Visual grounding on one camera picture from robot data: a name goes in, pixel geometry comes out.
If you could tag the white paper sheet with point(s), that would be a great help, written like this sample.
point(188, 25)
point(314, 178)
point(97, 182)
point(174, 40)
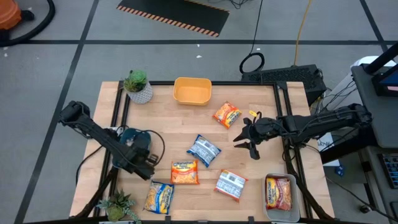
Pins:
point(331, 160)

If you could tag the orange Maruchan chicken ramen pack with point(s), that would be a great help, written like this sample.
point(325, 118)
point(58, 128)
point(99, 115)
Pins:
point(230, 184)
point(184, 172)
point(227, 115)

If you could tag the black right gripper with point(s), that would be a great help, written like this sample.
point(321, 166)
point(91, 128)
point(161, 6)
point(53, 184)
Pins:
point(265, 129)

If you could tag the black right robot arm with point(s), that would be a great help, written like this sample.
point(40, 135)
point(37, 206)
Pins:
point(326, 123)

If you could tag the trailing succulent in dark pot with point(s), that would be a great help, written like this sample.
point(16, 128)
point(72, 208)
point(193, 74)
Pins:
point(116, 208)

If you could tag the grey plastic bin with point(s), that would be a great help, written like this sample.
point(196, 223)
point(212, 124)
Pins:
point(280, 216)

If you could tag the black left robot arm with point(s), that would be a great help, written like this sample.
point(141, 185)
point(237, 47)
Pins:
point(93, 129)

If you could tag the black keyboard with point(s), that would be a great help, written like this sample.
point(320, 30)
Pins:
point(391, 171)

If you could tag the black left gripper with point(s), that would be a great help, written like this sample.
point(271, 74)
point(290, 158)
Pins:
point(133, 158)

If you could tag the yellow plastic bin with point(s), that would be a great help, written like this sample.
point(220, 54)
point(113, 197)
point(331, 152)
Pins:
point(192, 93)

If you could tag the red Maruchan ramen pack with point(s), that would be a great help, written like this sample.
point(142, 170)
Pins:
point(278, 194)

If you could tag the succulent in white patterned pot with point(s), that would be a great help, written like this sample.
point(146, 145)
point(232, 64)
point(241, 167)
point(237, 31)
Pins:
point(141, 95)

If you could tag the black hazard-striped floor mat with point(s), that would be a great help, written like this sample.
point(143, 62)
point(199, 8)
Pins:
point(174, 12)

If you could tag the black metal bar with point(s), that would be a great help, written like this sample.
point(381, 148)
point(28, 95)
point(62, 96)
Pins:
point(379, 59)

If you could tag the orange shop vacuum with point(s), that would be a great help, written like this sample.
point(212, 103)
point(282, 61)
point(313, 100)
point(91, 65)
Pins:
point(7, 14)

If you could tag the grey desk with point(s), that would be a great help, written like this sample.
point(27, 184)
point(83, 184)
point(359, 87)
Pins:
point(379, 124)

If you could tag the black metal table frame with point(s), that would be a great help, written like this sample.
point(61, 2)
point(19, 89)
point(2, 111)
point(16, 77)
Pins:
point(233, 83)

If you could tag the blue Maruchan ramen pack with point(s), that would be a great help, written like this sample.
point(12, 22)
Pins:
point(203, 151)
point(159, 197)

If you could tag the small blue object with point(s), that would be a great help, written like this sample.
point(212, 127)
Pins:
point(340, 171)

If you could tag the black monitor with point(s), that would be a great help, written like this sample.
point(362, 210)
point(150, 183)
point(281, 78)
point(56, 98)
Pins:
point(381, 90)

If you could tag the yellow tag on gripper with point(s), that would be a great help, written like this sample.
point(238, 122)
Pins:
point(253, 113)

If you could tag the black computer case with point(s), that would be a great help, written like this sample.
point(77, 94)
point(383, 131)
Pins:
point(289, 74)

